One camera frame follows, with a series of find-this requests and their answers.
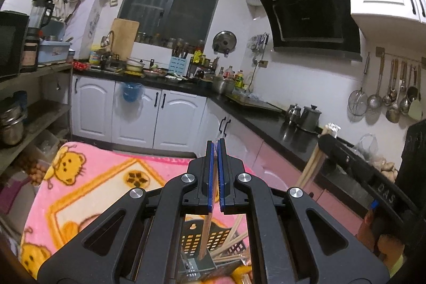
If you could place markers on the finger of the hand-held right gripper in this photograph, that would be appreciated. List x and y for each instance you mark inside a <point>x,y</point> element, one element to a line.
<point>336,149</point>

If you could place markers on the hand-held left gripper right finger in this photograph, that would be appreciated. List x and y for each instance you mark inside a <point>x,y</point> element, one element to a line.
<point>222,177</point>

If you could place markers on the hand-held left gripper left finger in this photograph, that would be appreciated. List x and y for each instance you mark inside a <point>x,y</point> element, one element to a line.
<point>209,177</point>

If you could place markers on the light chopsticks pair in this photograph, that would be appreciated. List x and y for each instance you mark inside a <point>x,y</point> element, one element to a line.
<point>233,252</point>
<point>311,167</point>
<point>229,234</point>

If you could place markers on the brown chopsticks pair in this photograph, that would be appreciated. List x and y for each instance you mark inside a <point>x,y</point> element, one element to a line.
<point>205,237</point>

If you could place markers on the green plastic utensil holder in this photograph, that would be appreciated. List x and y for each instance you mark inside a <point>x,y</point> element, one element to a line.
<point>193,237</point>

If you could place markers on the person's right hand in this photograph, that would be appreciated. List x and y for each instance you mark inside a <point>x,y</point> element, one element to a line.
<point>389,250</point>

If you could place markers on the ginger root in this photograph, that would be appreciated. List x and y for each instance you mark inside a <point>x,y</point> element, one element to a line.
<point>386,169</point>

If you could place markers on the clear plastic bag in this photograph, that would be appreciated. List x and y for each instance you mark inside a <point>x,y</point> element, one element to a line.
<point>366,146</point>

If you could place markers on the large steel kettle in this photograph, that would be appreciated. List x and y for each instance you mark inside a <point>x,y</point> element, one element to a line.
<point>309,119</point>

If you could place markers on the small steel kettle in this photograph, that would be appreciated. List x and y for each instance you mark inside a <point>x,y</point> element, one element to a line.
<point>293,114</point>

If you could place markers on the pink base cabinets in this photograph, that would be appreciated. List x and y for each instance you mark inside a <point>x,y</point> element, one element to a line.
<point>276,164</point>

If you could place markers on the hanging slotted ladle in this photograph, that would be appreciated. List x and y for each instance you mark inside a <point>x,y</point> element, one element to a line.
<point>374,101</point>

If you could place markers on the hanging steel ladle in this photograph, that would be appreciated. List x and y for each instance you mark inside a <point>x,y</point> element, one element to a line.
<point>393,114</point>

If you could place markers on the black baking tray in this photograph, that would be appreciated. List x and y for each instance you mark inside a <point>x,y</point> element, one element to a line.
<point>253,102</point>

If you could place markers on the steel pot on counter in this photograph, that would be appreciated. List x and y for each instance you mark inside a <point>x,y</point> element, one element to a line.
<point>222,85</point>

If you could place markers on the pink printed blanket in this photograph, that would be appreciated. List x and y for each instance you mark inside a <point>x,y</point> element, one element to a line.
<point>100,177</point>

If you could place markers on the blue hanging bag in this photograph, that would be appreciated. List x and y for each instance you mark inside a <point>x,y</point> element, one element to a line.
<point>131,92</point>

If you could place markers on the blue knife block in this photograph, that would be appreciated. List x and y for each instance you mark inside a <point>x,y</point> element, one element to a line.
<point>178,65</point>

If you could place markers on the black range hood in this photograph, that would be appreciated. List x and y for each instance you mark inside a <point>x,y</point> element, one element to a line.
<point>309,17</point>

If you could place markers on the white base cabinets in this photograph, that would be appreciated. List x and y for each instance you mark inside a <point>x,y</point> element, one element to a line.
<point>93,111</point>

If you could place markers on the steel pot lid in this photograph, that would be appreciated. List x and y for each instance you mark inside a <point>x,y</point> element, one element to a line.
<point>224,41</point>

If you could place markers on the wooden cutting board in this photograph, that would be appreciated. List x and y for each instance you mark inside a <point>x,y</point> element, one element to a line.
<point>124,37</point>

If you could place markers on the kitchen faucet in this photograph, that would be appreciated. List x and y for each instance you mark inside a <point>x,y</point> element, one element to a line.
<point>108,37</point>

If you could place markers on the wooden shelf unit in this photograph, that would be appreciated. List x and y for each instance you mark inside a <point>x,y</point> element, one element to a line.
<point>46,117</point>

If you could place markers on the blue plastic bin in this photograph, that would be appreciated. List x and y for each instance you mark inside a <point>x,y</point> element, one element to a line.
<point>53,52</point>

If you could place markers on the stacked steel pots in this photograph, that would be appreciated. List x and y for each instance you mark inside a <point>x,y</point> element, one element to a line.
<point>11,127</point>

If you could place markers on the black blender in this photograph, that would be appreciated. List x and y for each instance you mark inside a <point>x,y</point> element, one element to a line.
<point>40,17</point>

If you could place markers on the black microwave oven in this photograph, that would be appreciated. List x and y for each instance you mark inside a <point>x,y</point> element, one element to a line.
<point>11,44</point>

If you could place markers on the wall socket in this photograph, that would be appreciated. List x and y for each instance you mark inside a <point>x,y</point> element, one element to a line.
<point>263,63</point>

